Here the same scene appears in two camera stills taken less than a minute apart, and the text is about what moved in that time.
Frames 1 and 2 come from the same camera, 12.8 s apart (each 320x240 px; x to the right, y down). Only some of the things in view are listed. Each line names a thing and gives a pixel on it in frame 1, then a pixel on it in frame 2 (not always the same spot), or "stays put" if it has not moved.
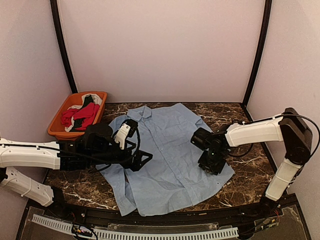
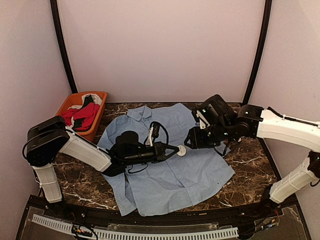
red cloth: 87,114 stays put
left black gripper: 127,164 → 160,151
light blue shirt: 171,178 stays put
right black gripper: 203,164 → 196,140
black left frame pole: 54,9 stays put
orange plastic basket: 81,111 stays put
